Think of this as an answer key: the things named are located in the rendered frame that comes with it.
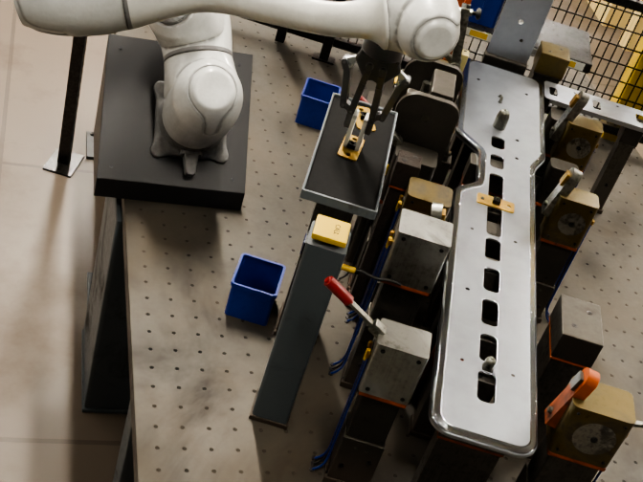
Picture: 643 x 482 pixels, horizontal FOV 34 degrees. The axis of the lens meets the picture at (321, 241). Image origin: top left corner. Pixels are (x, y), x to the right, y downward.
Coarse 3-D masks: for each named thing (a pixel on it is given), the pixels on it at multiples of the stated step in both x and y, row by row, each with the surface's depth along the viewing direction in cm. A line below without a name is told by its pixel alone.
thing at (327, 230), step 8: (320, 216) 180; (320, 224) 178; (328, 224) 179; (336, 224) 180; (344, 224) 180; (312, 232) 176; (320, 232) 177; (328, 232) 177; (336, 232) 178; (344, 232) 178; (320, 240) 177; (328, 240) 176; (336, 240) 176; (344, 240) 177
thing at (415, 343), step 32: (384, 320) 179; (384, 352) 175; (416, 352) 175; (384, 384) 179; (416, 384) 178; (352, 416) 187; (384, 416) 184; (352, 448) 189; (384, 448) 188; (352, 480) 194
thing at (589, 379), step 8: (584, 368) 177; (576, 376) 176; (584, 376) 175; (592, 376) 174; (568, 384) 179; (576, 384) 175; (584, 384) 174; (592, 384) 174; (568, 392) 178; (576, 392) 175; (584, 392) 175; (560, 400) 180; (568, 400) 177; (584, 400) 176; (552, 408) 180; (560, 408) 178; (544, 416) 182; (552, 416) 179; (560, 416) 179; (552, 424) 180
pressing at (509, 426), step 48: (480, 96) 266; (528, 96) 272; (480, 144) 246; (528, 144) 252; (480, 192) 230; (528, 192) 235; (480, 240) 216; (528, 240) 220; (480, 288) 203; (528, 288) 207; (480, 336) 192; (528, 336) 195; (432, 384) 179; (528, 384) 185; (480, 432) 173; (528, 432) 175
